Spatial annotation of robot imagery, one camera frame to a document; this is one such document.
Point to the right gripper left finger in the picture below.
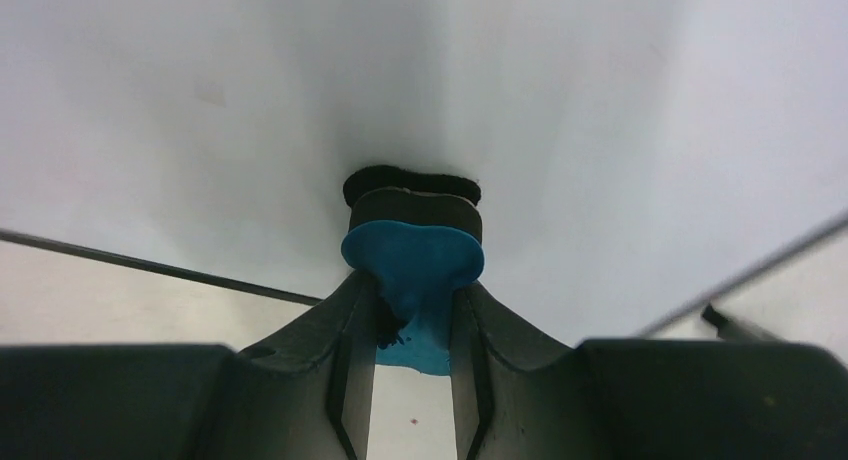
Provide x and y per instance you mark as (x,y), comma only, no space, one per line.
(305,391)

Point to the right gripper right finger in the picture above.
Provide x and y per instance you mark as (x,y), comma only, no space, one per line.
(517,392)

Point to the blue whiteboard eraser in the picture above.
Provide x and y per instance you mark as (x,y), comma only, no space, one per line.
(420,235)

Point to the small whiteboard with red writing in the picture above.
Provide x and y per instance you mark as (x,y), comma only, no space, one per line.
(632,154)

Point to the wire whiteboard stand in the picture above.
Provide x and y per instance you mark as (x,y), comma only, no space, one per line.
(732,329)

